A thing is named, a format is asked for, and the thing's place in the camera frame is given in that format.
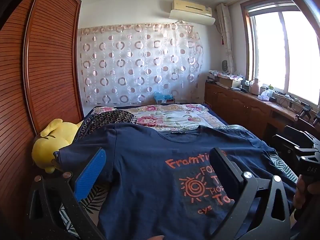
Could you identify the floral blanket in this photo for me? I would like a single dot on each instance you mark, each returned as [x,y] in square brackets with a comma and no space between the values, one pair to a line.
[162,117]

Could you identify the small white fan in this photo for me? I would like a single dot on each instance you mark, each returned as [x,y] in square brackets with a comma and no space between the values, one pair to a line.
[226,67]

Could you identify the person's right hand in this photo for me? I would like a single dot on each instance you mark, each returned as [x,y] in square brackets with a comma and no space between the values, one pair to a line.
[302,192]

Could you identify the blue plastic bag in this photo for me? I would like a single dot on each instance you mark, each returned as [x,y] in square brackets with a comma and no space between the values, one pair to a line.
[161,96]

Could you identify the black tripod mount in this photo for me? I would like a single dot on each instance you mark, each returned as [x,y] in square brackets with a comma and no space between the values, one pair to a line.
[304,112]

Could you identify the small cardboard box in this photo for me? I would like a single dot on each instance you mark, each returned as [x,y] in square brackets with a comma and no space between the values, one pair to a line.
[168,101]

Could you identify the yellow plush toy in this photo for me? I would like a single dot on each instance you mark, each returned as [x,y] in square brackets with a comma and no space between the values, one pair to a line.
[60,135]

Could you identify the dark circle-patterned cloth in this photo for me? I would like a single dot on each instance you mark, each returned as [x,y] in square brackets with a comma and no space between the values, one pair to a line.
[112,117]

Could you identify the large cardboard box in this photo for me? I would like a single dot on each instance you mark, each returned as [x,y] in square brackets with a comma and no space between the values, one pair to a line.
[230,82]

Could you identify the pale window drape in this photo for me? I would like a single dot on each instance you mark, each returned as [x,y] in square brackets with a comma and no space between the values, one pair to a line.
[226,30]

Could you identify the wall air conditioner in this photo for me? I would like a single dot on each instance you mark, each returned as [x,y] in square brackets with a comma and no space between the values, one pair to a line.
[190,5]

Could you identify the wooden cabinet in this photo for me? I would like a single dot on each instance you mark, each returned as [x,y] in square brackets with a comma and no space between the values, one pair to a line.
[237,107]

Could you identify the stack of floral cloths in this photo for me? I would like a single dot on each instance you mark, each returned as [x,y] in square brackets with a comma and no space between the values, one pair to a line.
[217,75]

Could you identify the wooden framed window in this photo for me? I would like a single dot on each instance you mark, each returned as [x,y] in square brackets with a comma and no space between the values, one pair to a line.
[270,50]

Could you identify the green capped bottle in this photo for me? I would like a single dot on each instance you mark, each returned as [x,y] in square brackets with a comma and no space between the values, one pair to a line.
[270,91]

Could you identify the red tassel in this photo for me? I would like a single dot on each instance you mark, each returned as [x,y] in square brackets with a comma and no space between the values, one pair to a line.
[221,41]

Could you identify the navy printed t-shirt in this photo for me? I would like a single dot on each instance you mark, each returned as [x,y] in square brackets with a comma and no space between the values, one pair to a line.
[150,180]

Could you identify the pink bottle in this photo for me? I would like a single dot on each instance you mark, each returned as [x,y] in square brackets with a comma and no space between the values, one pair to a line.
[255,87]

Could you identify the white plastic bag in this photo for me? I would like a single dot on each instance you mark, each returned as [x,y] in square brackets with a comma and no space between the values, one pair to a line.
[265,96]

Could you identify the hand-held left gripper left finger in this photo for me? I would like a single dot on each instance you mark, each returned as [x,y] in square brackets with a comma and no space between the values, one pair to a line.
[90,175]

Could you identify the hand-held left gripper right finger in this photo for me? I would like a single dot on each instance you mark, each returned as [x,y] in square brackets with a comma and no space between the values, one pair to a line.
[225,170]

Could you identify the circle-patterned sheer curtain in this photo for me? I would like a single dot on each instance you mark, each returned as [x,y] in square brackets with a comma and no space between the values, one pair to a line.
[140,62]

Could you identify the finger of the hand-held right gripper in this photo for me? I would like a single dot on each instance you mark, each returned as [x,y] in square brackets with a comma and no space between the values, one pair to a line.
[298,133]
[283,145]

